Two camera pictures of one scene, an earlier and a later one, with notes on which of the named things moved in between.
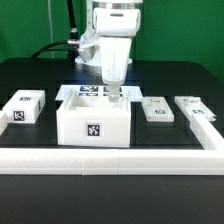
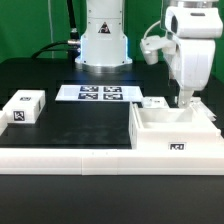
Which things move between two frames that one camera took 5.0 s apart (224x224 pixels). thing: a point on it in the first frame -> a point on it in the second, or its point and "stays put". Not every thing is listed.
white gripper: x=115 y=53 -> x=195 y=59
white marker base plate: x=65 y=90 stays put
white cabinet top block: x=25 y=106 stays put
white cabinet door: x=157 y=109 stays put
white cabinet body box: x=91 y=119 -> x=172 y=129
